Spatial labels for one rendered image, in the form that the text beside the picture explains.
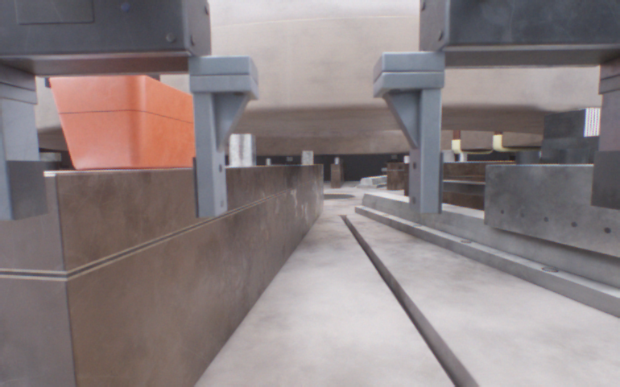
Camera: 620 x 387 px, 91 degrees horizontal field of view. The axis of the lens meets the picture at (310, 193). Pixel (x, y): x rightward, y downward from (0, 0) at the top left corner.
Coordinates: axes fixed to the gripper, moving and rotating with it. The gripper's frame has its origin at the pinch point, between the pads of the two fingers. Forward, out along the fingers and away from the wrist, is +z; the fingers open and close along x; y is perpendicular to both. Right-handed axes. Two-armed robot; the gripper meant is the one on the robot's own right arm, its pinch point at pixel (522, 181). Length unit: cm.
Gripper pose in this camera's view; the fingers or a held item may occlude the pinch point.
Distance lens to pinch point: 25.6
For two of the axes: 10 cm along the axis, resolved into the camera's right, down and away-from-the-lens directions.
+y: -0.1, 1.0, -10.0
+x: 10.0, -0.2, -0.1
